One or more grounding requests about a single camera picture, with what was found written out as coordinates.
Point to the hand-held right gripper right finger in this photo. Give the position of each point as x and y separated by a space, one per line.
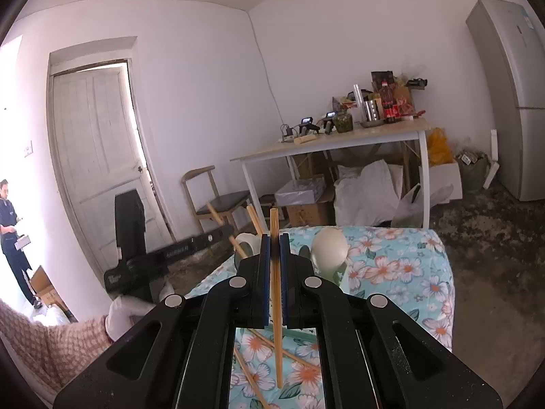
284 285

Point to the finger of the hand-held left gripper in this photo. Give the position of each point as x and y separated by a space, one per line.
213 238

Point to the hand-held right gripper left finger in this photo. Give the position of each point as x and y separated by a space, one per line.
266 285

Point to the wooden chopstick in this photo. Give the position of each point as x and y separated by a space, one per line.
253 218
276 221
221 222
249 375
262 338
302 360

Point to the person's left forearm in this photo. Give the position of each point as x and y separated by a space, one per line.
51 345

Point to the person's left hand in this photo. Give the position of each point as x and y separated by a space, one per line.
121 315

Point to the wooden chair black seat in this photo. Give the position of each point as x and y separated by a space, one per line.
221 201

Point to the white ceramic spoon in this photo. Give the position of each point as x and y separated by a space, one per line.
251 243

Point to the small cardboard box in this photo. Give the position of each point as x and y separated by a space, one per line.
311 215

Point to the grey storage box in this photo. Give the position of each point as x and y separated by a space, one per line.
300 191

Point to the floral blue blanket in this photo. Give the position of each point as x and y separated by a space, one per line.
383 272

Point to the white wooden door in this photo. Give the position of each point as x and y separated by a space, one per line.
98 136

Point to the small white box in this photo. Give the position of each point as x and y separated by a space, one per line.
23 242

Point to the white plastic sack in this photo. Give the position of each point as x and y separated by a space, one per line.
366 191

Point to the white power strip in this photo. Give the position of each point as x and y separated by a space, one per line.
300 138

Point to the white plastic bag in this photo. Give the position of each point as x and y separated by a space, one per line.
408 211

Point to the black handheld device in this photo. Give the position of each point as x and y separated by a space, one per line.
307 127
329 122

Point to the white side table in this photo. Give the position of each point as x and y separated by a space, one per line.
340 140

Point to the green glass jar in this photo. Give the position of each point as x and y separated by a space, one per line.
343 122

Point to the white open box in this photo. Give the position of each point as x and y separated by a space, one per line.
445 179

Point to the metal canister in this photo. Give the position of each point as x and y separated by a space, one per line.
372 110

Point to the clear plastic cup stack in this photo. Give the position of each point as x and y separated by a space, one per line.
357 102

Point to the yellow plastic bag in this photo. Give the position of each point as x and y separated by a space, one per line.
438 149

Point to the cola bottle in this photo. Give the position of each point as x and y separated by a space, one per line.
388 106

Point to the green bucket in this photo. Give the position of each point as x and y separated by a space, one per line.
472 172

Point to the white leaning board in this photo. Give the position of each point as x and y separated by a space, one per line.
493 153

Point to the grey refrigerator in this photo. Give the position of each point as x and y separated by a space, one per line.
511 93

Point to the white wall socket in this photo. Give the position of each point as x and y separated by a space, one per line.
28 149

